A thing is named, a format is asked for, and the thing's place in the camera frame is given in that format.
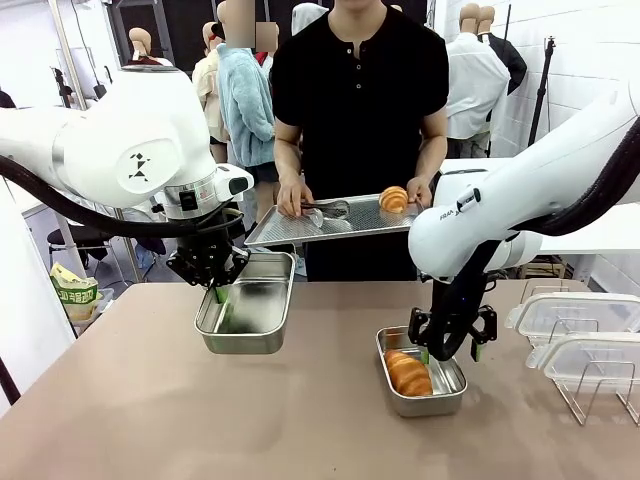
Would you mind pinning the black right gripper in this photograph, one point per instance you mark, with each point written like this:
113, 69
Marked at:
459, 296

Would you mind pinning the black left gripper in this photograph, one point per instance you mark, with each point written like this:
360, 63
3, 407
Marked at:
207, 240

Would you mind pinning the rectangular stainless steel container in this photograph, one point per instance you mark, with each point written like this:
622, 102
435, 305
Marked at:
260, 310
445, 395

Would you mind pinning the golden brown croissant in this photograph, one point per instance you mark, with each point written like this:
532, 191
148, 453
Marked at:
407, 375
393, 200

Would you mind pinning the clear plastic snap lid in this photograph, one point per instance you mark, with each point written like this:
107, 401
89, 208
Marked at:
595, 357
575, 312

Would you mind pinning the metal serving tongs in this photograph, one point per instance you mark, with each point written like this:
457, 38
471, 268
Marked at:
327, 206

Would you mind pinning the perforated metal baking tray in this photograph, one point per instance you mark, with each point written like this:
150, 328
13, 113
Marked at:
360, 222

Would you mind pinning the person's right forearm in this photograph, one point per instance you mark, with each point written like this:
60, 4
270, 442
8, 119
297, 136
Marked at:
287, 155

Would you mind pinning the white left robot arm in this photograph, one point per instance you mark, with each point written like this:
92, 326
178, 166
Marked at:
125, 140

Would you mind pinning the person's left forearm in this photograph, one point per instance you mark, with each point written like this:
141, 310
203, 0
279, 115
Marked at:
432, 155

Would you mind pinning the person's right hand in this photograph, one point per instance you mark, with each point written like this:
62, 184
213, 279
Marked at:
292, 197

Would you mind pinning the person's left hand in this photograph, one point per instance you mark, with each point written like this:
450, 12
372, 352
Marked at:
417, 190

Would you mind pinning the yellow green snack bag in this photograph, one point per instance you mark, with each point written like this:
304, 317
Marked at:
75, 295

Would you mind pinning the black office chair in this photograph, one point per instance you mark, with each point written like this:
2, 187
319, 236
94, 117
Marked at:
75, 235

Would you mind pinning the mannequin in blue fleece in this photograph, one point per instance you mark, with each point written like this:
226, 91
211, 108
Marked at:
245, 110

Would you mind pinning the mannequin in beige shirt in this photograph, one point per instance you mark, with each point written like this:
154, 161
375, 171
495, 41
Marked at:
210, 95

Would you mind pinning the person's black henley shirt torso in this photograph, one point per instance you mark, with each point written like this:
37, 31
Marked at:
357, 110

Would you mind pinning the mannequin in maroon top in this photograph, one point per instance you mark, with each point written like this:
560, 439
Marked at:
140, 45

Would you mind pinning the black slanted rod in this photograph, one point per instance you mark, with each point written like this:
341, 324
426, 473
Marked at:
9, 382

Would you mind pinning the mannequin in white shirt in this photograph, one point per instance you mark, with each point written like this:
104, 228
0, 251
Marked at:
472, 85

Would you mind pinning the black tripod stand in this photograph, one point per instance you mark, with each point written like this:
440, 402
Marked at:
542, 90

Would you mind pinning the mannequin in grey hood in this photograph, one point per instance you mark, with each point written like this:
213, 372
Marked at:
306, 15

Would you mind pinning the mannequin in black jacket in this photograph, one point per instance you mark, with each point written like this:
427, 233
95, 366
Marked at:
510, 60

